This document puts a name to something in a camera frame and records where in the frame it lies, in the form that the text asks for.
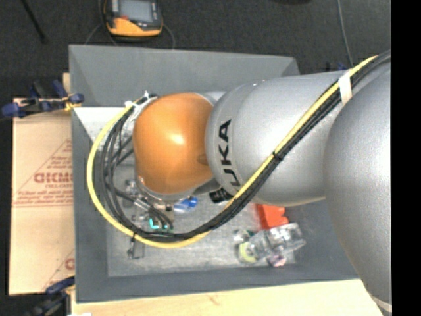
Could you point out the brown cardboard board, red print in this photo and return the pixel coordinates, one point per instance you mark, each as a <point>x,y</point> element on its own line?
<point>39,235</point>

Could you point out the clear plastic bottle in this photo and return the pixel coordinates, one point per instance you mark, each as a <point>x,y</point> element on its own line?
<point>279,240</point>

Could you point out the black cylinder on white bracket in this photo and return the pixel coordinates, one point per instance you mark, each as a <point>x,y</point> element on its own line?
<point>219,197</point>

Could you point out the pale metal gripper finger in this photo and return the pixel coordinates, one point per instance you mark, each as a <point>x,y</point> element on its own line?
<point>131,187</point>
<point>138,218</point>

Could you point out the grey metal bin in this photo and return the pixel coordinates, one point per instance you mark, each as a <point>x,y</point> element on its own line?
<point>184,74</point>

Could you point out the orange-red block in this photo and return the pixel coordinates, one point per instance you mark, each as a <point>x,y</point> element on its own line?
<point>270,216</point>

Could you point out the blue and white small object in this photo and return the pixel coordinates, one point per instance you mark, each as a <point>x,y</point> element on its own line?
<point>186,204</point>

